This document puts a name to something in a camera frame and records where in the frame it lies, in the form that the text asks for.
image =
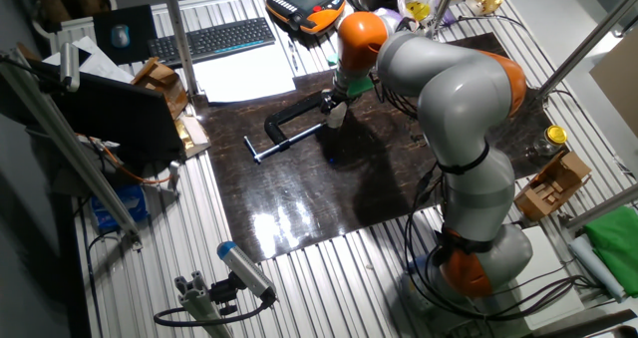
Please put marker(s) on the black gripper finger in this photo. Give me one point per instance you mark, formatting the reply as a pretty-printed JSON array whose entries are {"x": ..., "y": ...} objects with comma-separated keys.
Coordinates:
[{"x": 347, "y": 102}]

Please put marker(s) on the gripper finger with silver pad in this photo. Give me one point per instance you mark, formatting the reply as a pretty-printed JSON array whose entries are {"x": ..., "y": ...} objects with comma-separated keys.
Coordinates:
[{"x": 326, "y": 107}]

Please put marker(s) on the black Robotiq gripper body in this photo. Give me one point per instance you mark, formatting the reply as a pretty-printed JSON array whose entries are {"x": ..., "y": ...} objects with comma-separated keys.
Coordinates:
[{"x": 335, "y": 98}]

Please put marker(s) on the translucent white plastic lid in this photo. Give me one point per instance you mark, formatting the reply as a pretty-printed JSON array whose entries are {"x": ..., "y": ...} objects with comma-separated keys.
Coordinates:
[{"x": 339, "y": 109}]

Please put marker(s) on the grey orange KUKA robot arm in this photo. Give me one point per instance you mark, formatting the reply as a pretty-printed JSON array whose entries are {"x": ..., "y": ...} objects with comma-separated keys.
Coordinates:
[{"x": 463, "y": 103}]

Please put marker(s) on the clear jar with white powder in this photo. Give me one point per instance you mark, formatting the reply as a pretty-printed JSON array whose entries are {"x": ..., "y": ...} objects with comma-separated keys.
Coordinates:
[{"x": 335, "y": 122}]

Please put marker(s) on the glass jar yellow lid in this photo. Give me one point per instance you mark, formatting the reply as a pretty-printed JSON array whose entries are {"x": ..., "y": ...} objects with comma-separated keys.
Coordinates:
[{"x": 550, "y": 139}]

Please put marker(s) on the black metal C-clamp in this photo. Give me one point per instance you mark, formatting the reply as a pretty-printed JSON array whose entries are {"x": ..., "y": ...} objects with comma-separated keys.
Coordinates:
[{"x": 271, "y": 128}]

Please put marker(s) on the dark pen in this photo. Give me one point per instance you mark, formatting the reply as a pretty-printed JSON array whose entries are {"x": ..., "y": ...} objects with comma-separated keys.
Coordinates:
[{"x": 293, "y": 55}]

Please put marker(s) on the large white paper sheet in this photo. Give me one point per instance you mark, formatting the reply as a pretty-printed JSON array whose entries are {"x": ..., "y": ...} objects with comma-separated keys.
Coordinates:
[{"x": 244, "y": 76}]

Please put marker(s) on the dark marble pattern mat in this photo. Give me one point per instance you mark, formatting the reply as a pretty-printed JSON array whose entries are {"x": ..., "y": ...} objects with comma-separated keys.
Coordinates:
[{"x": 279, "y": 188}]

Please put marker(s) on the clear bag yellow toy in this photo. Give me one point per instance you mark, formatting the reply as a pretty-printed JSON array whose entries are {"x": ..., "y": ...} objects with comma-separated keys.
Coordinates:
[{"x": 417, "y": 6}]

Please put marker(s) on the black computer keyboard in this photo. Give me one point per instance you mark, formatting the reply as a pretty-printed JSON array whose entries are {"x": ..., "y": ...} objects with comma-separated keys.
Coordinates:
[{"x": 214, "y": 40}]

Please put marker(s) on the small brown cardboard box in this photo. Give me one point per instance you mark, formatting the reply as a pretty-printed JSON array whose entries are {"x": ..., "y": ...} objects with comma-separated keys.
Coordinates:
[{"x": 162, "y": 81}]

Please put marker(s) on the gold shiny ornament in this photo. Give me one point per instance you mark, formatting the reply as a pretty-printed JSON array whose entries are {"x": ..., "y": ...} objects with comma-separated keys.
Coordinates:
[{"x": 483, "y": 1}]

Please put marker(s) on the black mouse pad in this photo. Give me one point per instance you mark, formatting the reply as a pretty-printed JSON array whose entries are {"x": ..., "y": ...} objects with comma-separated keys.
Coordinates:
[{"x": 139, "y": 24}]

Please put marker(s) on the grey blue computer mouse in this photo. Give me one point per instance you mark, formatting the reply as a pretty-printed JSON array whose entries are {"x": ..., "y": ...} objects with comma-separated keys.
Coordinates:
[{"x": 120, "y": 36}]

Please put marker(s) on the open cardboard box wooden blocks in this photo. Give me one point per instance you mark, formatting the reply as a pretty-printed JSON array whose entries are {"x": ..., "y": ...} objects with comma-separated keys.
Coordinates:
[{"x": 553, "y": 186}]

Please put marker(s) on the blue plastic packet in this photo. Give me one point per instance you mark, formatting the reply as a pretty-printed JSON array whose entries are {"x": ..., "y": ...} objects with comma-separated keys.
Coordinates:
[{"x": 119, "y": 208}]

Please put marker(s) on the loose white paper stack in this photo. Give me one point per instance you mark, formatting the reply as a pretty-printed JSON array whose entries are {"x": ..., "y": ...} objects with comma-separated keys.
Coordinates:
[{"x": 99, "y": 64}]

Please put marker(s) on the short aluminium profile stub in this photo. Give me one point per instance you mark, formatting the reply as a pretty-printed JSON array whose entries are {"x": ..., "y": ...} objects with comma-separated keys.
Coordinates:
[{"x": 199, "y": 303}]

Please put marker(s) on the long aluminium profile beam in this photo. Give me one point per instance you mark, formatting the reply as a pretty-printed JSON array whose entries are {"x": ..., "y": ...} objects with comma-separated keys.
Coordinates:
[{"x": 65, "y": 138}]

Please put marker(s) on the brown cardboard sheet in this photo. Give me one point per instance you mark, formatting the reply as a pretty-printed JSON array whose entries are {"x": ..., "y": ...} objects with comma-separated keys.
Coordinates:
[{"x": 618, "y": 79}]

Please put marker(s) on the pale blue rolled sheet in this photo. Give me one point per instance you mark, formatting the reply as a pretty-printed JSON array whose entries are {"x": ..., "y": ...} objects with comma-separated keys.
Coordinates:
[{"x": 595, "y": 265}]

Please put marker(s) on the green cloth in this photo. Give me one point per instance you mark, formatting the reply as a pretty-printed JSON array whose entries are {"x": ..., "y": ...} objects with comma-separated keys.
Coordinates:
[{"x": 615, "y": 248}]

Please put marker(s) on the green wrist mount plate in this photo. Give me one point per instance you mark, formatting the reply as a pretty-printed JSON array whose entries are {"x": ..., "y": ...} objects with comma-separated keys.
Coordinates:
[{"x": 361, "y": 86}]

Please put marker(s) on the aluminium profile post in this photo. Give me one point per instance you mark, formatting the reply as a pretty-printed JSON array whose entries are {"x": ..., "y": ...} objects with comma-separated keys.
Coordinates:
[
  {"x": 177, "y": 34},
  {"x": 443, "y": 4},
  {"x": 588, "y": 41},
  {"x": 600, "y": 208}
]

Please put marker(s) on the silver camera blue end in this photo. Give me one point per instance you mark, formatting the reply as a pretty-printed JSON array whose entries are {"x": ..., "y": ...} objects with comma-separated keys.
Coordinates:
[{"x": 244, "y": 268}]

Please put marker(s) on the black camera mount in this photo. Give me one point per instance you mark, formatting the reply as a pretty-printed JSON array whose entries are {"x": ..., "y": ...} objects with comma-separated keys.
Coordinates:
[{"x": 224, "y": 293}]

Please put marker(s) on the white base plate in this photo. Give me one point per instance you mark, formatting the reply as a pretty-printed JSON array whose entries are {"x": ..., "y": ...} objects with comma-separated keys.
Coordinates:
[{"x": 553, "y": 258}]

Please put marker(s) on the silver camera on beam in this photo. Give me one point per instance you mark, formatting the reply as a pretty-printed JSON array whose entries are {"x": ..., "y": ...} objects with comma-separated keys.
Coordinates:
[{"x": 70, "y": 66}]

